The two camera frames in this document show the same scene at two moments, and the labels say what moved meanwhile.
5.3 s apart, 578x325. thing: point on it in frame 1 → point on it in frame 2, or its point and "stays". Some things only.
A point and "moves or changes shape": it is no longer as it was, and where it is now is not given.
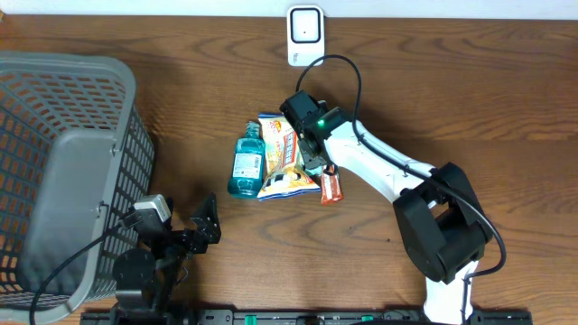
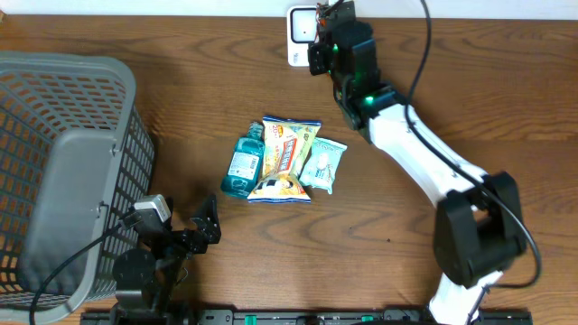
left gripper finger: (208, 224) stays
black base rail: (229, 317) stays
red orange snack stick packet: (330, 191) → (319, 21)
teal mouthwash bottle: (249, 162) moves or changes shape
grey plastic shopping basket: (76, 155) stays
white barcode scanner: (305, 34) stays
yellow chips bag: (284, 173) moves or changes shape
